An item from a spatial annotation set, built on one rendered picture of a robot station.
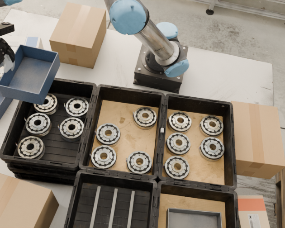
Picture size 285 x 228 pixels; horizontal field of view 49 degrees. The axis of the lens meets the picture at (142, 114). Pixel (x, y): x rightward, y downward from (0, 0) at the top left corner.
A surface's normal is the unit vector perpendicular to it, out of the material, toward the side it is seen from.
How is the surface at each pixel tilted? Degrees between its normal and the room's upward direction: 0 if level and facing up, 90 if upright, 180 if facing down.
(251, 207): 0
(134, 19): 86
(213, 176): 0
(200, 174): 0
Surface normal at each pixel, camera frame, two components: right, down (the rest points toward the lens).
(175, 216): 0.08, -0.52
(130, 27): 0.22, 0.80
